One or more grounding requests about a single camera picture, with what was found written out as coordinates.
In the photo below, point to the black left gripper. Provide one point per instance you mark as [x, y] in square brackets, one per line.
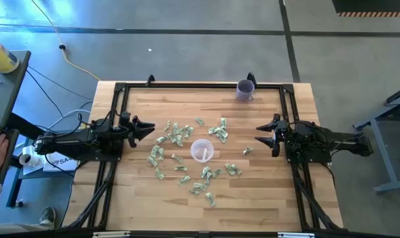
[123, 133]

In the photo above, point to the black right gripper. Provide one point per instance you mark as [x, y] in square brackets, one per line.
[290, 132]

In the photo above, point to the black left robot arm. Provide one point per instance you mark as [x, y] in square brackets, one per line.
[70, 142]

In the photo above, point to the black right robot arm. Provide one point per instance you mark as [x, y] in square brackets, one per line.
[338, 142]

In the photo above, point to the lavender faceted mug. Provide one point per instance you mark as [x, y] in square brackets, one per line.
[244, 91]

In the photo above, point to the clear plastic cup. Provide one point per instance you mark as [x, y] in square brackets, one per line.
[202, 150]

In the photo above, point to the white printed bag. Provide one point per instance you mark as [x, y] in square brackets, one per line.
[61, 162]

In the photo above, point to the grey-blue metal table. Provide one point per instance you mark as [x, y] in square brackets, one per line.
[381, 145]

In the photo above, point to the white pipe fitting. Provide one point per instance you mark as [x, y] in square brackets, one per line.
[29, 159]

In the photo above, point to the person's shoe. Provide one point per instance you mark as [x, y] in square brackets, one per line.
[47, 216]

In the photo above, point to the grey side table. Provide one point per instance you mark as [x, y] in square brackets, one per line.
[8, 96]

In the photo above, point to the yellow wipes canister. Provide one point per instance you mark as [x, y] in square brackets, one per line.
[1, 56]

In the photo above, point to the person's leg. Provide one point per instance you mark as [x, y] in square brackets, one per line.
[18, 228]

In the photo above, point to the black hazard-striped mat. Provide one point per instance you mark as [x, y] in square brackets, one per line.
[371, 6]

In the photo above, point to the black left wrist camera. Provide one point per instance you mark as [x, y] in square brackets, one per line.
[124, 119]

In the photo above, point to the black frame clamp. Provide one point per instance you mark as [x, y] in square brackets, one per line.
[251, 78]
[150, 80]

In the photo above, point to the black aluminium table frame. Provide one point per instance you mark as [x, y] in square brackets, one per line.
[186, 86]

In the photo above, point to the white frame bracket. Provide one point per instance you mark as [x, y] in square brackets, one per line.
[110, 234]
[295, 235]

